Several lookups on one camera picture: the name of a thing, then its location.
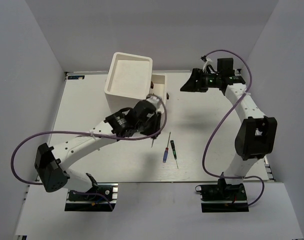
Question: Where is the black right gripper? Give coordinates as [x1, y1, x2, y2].
[180, 68, 222, 93]

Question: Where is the green stubby screwdriver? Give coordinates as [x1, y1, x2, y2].
[151, 135, 158, 148]

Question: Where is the white drawer cabinet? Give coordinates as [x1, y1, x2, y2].
[104, 52, 153, 113]

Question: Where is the blue red handled screwdriver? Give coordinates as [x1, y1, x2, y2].
[162, 132, 171, 163]

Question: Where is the white drawer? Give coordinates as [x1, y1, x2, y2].
[149, 74, 168, 104]

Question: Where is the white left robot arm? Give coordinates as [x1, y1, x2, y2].
[34, 96, 162, 200]

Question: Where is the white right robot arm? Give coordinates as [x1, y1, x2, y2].
[180, 57, 278, 200]

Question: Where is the green black precision screwdriver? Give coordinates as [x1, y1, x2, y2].
[170, 140, 179, 169]

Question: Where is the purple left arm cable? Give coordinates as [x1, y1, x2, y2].
[11, 93, 168, 210]

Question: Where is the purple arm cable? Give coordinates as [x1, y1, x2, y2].
[199, 49, 266, 207]
[11, 93, 168, 210]

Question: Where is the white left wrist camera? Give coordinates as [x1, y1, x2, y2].
[146, 94, 165, 113]

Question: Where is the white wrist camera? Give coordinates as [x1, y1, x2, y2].
[200, 55, 213, 73]
[146, 94, 165, 113]

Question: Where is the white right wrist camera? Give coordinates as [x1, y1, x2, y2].
[200, 55, 213, 73]

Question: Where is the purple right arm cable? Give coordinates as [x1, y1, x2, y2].
[199, 49, 266, 207]

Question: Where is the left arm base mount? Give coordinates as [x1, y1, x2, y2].
[64, 183, 119, 212]

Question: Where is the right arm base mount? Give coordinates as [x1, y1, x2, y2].
[195, 183, 249, 213]

